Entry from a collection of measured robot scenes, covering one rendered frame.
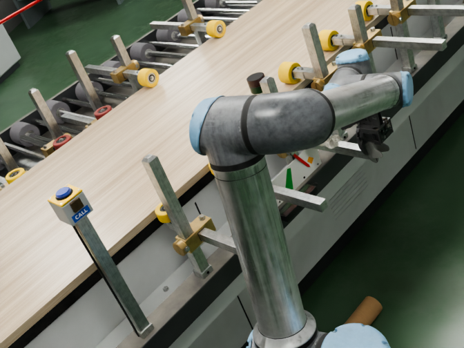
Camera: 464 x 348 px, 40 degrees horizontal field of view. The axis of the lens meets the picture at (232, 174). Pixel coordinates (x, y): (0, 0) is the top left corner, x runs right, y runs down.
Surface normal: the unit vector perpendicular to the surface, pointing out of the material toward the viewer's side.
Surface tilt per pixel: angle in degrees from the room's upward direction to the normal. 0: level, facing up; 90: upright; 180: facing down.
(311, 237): 90
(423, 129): 90
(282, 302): 84
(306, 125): 79
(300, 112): 56
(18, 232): 0
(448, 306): 0
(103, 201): 0
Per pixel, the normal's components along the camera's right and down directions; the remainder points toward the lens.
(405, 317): -0.32, -0.79
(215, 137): -0.50, 0.40
